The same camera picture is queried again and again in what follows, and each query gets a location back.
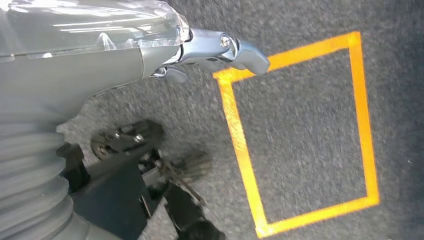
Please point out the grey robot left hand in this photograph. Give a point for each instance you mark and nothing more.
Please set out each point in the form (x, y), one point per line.
(82, 66)

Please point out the yellow floor tape square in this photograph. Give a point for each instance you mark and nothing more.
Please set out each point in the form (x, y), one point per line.
(232, 132)

